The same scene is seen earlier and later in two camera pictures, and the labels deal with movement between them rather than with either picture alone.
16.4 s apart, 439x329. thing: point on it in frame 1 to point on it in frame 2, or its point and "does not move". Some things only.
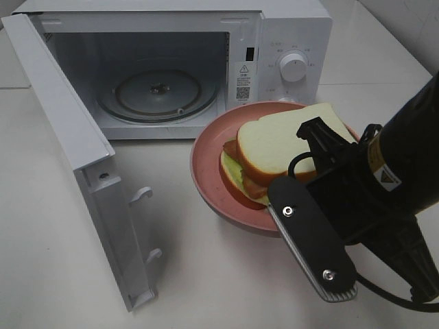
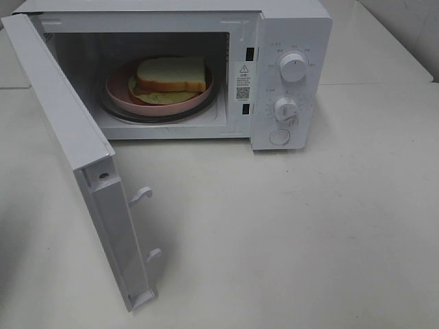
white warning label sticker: (243, 81) does not move
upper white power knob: (293, 67) does not move
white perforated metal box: (86, 147) does not move
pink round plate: (206, 150) to (119, 92)
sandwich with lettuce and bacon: (263, 148) to (168, 80)
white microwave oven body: (162, 70) does not move
